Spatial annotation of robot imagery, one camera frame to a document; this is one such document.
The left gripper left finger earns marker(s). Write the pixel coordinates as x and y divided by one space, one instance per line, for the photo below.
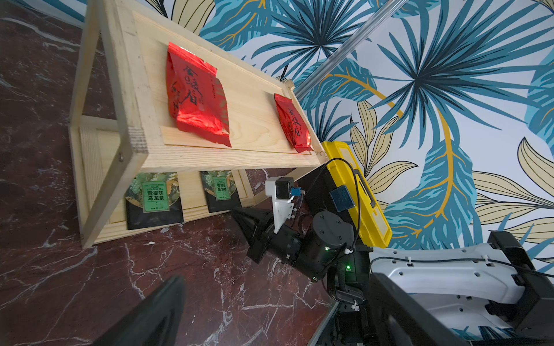
155 321

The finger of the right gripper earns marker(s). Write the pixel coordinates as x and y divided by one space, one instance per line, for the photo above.
253 221

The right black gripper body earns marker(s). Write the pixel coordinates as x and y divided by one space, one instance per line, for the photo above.
285 245

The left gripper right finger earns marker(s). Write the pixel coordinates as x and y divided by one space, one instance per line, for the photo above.
400 320

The green tea bag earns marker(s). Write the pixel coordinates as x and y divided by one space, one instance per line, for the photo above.
152 200
220 190

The red tea bag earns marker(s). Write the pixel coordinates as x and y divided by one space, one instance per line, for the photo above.
196 98
293 125

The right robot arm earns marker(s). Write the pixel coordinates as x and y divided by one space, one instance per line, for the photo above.
486 294

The wooden two-tier shelf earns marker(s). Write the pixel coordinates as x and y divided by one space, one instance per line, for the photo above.
107 154

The yellow black toolbox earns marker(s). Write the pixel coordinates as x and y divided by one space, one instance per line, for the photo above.
341 188

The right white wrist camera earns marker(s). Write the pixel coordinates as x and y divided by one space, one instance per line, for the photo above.
282 191

